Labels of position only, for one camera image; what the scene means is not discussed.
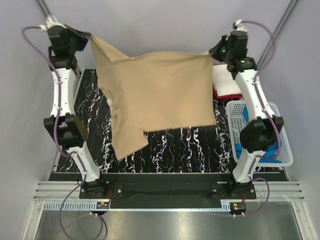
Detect beige t shirt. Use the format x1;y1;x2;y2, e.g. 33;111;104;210
90;36;216;160

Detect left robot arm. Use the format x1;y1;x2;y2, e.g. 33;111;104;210
43;23;108;198

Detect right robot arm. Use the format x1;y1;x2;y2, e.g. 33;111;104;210
209;29;284;199

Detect folded white t shirt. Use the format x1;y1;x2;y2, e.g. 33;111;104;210
212;64;241;91

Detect folded red t shirt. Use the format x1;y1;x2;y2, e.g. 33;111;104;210
212;86;243;99

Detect white plastic laundry basket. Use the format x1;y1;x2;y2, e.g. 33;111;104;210
226;100;294;168

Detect blue t shirt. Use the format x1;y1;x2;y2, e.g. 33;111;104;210
234;106;281;164

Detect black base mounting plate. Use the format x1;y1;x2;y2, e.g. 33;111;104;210
79;173;257;211

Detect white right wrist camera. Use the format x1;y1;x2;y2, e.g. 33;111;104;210
233;19;248;33

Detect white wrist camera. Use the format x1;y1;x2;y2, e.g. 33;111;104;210
233;19;248;33
39;15;67;31

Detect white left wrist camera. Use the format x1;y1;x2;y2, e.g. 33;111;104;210
39;15;67;31

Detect left aluminium frame post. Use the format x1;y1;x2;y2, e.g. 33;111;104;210
34;0;82;77

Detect aluminium frame post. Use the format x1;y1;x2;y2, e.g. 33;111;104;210
34;0;82;77
257;0;300;71

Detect right aluminium frame post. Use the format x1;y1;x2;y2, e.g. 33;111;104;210
257;0;300;71

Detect aluminium rail profile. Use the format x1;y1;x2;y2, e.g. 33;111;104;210
33;181;305;202

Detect grey slotted cable duct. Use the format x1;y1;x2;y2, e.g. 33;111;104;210
44;201;110;211

